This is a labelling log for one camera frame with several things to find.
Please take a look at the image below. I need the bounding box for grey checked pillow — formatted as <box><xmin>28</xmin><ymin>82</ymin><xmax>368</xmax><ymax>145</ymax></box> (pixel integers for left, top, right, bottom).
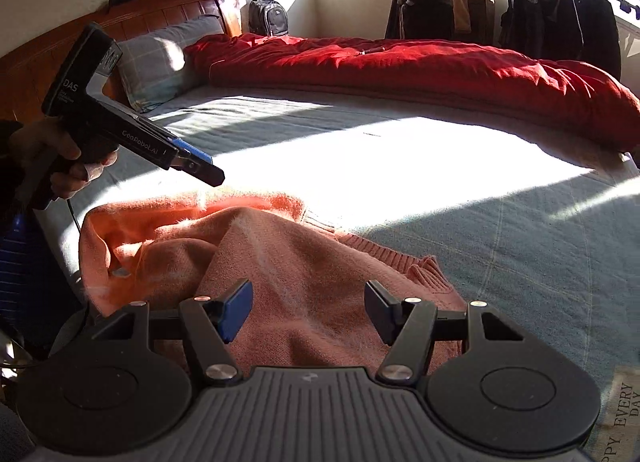
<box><xmin>116</xmin><ymin>15</ymin><xmax>226</xmax><ymax>114</ymax></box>

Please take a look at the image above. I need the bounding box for person's left hand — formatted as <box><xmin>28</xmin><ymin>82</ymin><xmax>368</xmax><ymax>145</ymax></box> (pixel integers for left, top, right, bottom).
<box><xmin>7</xmin><ymin>117</ymin><xmax>119</xmax><ymax>199</ymax></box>

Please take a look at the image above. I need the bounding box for blue striped cloth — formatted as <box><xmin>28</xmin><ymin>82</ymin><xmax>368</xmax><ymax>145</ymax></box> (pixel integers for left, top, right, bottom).
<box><xmin>0</xmin><ymin>212</ymin><xmax>85</xmax><ymax>343</ymax></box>

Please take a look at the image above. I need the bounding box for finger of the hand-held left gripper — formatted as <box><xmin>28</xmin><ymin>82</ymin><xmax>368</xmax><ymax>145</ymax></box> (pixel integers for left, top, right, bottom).
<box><xmin>167</xmin><ymin>154</ymin><xmax>226</xmax><ymax>188</ymax></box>
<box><xmin>172</xmin><ymin>138</ymin><xmax>215</xmax><ymax>166</ymax></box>

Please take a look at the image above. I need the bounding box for orange knitted sweater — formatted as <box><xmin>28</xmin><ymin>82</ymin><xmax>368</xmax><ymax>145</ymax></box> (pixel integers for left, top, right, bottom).
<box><xmin>79</xmin><ymin>194</ymin><xmax>468</xmax><ymax>375</ymax></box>

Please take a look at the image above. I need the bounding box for wooden headboard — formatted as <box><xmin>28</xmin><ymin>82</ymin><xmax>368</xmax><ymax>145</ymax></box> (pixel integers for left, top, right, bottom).
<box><xmin>0</xmin><ymin>0</ymin><xmax>242</xmax><ymax>125</ymax></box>

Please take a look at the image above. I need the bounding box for black hanging jacket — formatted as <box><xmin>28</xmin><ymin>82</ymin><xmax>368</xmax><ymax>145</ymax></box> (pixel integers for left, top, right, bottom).
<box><xmin>550</xmin><ymin>0</ymin><xmax>587</xmax><ymax>61</ymax></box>
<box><xmin>575</xmin><ymin>0</ymin><xmax>623</xmax><ymax>81</ymax></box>

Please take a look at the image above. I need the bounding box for brown cloth on chair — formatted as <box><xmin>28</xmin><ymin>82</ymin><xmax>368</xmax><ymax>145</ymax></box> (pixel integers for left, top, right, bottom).
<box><xmin>452</xmin><ymin>0</ymin><xmax>497</xmax><ymax>34</ymax></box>

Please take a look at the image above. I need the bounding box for thin black cable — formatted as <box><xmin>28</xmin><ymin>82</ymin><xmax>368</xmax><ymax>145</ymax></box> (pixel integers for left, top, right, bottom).
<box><xmin>66</xmin><ymin>196</ymin><xmax>82</xmax><ymax>234</ymax></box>

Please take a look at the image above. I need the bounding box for dark jacket with round emblem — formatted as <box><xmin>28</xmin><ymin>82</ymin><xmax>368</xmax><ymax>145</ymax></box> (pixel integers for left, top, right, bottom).
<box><xmin>501</xmin><ymin>0</ymin><xmax>558</xmax><ymax>59</ymax></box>

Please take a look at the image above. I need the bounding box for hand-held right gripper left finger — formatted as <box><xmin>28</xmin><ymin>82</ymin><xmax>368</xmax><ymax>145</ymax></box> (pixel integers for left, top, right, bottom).
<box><xmin>92</xmin><ymin>278</ymin><xmax>254</xmax><ymax>388</ymax></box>

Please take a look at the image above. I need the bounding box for grey backpack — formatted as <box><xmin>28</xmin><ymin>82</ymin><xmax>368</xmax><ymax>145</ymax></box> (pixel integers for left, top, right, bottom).
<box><xmin>247</xmin><ymin>0</ymin><xmax>291</xmax><ymax>38</ymax></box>

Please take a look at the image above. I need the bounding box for red duvet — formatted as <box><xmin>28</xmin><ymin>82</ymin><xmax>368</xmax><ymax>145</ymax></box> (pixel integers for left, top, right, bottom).
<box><xmin>184</xmin><ymin>33</ymin><xmax>640</xmax><ymax>153</ymax></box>

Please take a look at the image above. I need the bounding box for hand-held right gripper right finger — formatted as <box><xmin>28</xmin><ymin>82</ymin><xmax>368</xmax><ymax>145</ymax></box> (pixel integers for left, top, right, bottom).
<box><xmin>364</xmin><ymin>280</ymin><xmax>538</xmax><ymax>388</ymax></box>

